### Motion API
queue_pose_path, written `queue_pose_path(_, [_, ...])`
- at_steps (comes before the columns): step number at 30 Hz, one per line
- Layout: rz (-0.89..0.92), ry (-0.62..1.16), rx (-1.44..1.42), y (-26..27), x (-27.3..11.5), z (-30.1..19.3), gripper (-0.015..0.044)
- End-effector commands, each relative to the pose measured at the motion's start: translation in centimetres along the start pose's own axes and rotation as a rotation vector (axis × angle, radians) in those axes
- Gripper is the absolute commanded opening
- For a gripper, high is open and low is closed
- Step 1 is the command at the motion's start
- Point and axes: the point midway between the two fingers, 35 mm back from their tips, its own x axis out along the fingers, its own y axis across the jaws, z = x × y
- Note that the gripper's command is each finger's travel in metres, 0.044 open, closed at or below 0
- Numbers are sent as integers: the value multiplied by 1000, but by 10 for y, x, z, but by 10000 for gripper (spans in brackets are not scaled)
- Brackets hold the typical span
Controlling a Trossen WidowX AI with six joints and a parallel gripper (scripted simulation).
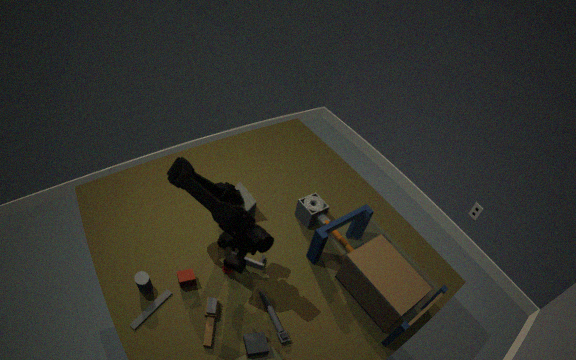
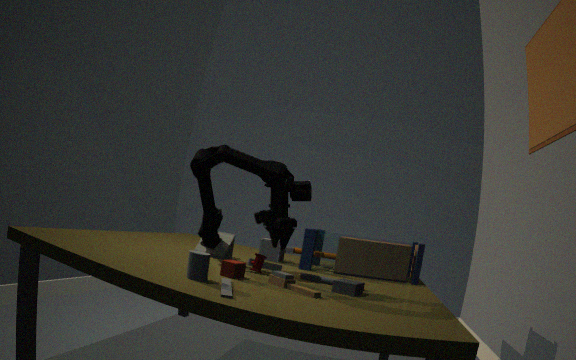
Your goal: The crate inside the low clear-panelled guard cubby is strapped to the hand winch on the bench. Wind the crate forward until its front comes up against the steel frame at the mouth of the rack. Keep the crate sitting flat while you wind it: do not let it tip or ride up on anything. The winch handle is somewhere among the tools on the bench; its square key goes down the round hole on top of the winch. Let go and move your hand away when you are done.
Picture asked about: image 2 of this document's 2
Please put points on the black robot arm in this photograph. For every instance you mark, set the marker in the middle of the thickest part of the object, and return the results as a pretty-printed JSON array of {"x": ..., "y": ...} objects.
[{"x": 273, "y": 173}]

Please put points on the grey flat bar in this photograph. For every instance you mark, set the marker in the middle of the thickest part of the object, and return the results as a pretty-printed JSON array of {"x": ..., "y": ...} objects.
[{"x": 226, "y": 288}]

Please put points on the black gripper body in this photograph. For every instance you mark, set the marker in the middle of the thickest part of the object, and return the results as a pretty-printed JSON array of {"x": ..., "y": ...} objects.
[{"x": 282, "y": 219}]

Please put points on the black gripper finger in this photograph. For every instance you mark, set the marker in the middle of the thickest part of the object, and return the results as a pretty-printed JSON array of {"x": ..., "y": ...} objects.
[
  {"x": 284, "y": 236},
  {"x": 274, "y": 235}
]

